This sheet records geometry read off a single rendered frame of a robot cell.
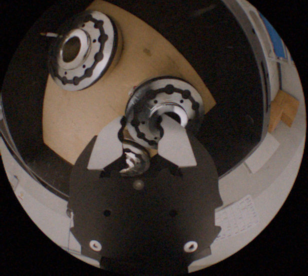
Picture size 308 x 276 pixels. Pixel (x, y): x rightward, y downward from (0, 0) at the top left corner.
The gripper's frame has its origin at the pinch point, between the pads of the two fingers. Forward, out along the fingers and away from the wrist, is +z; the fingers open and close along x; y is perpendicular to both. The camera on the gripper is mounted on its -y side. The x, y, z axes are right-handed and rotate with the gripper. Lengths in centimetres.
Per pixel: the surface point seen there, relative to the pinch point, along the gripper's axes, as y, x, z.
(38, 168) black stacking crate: 9.7, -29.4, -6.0
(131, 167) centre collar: 8.7, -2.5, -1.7
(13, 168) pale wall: 111, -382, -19
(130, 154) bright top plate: 5.7, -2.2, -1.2
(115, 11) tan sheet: -14.8, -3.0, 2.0
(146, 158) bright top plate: 7.0, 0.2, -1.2
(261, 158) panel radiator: 126, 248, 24
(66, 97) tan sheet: -3.5, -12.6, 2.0
